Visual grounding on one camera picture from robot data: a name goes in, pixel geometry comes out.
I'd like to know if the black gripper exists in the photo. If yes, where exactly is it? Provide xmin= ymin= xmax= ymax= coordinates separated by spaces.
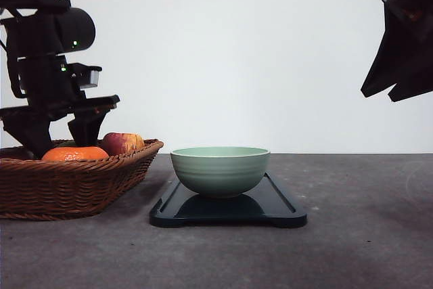
xmin=0 ymin=55 xmax=120 ymax=159
xmin=361 ymin=0 xmax=433 ymax=102

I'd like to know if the green ceramic bowl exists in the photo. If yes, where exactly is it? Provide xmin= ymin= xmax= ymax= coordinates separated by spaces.
xmin=170 ymin=146 xmax=271 ymax=198

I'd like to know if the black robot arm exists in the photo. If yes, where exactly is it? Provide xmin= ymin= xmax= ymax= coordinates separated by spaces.
xmin=0 ymin=0 xmax=120 ymax=158

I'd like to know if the brown wicker basket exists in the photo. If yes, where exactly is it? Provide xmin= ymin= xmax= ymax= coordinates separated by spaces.
xmin=0 ymin=139 xmax=164 ymax=221

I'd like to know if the green avocado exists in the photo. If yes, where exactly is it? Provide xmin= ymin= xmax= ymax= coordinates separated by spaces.
xmin=54 ymin=140 xmax=76 ymax=148

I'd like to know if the orange tangerine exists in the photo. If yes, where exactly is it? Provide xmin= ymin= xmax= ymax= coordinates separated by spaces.
xmin=42 ymin=147 xmax=108 ymax=161

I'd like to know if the red yellow apple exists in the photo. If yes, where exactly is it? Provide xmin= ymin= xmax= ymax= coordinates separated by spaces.
xmin=102 ymin=132 xmax=145 ymax=155

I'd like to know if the dark rectangular tray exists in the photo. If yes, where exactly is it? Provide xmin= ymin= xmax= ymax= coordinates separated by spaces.
xmin=150 ymin=172 xmax=307 ymax=227

